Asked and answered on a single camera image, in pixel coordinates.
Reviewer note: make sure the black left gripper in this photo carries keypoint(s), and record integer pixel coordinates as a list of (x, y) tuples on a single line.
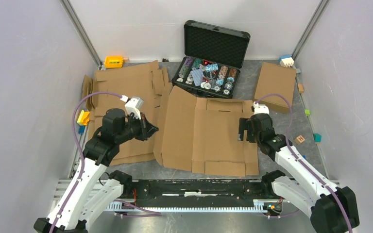
[(147, 129)]

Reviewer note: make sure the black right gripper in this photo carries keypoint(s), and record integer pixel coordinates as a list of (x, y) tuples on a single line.
[(245, 124)]

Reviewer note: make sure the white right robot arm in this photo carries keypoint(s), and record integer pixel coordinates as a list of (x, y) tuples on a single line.
[(330, 208)]

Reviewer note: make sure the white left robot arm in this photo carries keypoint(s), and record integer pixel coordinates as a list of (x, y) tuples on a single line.
[(77, 211)]

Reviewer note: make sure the folded brown cardboard box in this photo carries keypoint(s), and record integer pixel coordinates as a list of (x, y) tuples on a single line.
[(275, 79)]

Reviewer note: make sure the wooden letter H cube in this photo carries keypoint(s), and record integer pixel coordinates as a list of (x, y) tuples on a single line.
[(299, 139)]

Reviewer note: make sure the stack of flat cardboard sheets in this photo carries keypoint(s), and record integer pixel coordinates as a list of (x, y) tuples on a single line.
[(146, 81)]

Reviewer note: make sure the yellow orange toy block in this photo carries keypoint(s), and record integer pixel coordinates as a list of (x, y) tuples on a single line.
[(83, 118)]

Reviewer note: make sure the small wooden cube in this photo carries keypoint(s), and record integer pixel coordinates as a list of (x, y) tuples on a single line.
[(300, 88)]

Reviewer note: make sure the teal small cube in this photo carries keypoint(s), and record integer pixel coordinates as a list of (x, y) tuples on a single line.
[(317, 137)]

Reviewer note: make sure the blue playing card deck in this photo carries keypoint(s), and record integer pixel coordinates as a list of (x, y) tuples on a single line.
[(197, 76)]

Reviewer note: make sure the blue white toy block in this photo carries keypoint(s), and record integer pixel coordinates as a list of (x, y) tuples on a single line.
[(286, 61)]

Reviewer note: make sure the black poker chip case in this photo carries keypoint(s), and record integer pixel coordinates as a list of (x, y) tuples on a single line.
[(219, 52)]

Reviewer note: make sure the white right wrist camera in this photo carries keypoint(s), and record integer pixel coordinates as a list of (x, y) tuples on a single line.
[(260, 109)]

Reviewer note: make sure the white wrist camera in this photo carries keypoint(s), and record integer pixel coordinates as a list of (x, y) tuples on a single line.
[(132, 106), (260, 109)]

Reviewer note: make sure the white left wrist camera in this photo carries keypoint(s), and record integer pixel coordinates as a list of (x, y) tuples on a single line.
[(132, 106)]

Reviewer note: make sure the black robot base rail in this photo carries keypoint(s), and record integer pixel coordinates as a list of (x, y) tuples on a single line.
[(203, 193)]

